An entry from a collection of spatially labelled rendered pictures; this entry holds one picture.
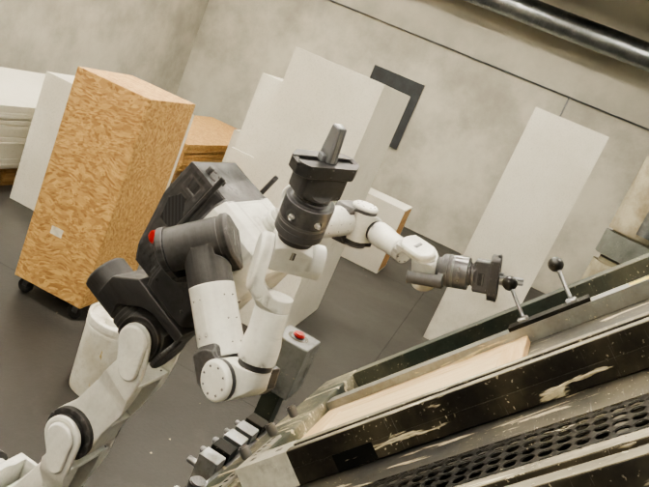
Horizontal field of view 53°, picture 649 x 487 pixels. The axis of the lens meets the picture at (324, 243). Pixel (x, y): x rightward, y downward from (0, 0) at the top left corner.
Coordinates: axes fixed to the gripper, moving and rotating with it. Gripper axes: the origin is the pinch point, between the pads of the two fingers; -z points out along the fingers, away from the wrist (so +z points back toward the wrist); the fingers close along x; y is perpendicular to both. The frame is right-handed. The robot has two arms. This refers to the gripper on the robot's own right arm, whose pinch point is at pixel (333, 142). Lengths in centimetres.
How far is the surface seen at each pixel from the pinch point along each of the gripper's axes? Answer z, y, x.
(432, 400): 33.8, 27.9, 20.2
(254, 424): 98, -19, 26
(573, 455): 2, 59, -2
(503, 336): 43, 7, 65
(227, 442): 94, -12, 13
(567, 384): 19, 40, 33
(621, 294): 21, 18, 79
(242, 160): 227, -393, 214
